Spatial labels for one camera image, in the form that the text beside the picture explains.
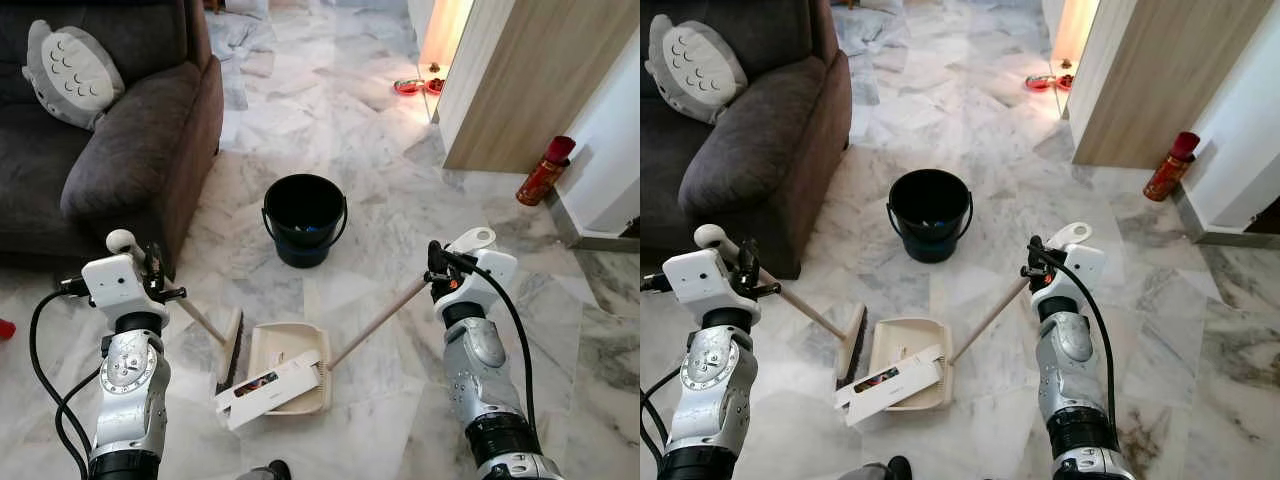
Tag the robot black foot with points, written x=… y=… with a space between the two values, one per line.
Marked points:
x=275 y=470
x=897 y=468

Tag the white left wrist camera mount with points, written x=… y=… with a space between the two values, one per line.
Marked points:
x=115 y=285
x=700 y=280

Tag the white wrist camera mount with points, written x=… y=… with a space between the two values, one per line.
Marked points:
x=1080 y=270
x=485 y=280
x=700 y=280
x=115 y=285

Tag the light wood panel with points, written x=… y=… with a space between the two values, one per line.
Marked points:
x=1150 y=80
x=520 y=80

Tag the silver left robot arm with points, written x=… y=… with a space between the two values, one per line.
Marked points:
x=130 y=390
x=710 y=385

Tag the white long box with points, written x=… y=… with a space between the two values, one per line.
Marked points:
x=270 y=400
x=890 y=395

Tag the dark grey sofa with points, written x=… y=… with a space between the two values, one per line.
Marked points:
x=140 y=150
x=770 y=140

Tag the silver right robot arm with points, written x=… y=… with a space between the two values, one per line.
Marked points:
x=1080 y=390
x=490 y=390

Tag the small red object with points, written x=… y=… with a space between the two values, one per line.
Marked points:
x=5 y=328

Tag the grey plush cushion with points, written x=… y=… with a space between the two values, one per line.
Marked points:
x=700 y=70
x=75 y=75

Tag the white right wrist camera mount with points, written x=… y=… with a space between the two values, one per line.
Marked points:
x=485 y=280
x=1080 y=270

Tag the black bucket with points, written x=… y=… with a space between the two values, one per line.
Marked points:
x=930 y=210
x=305 y=215

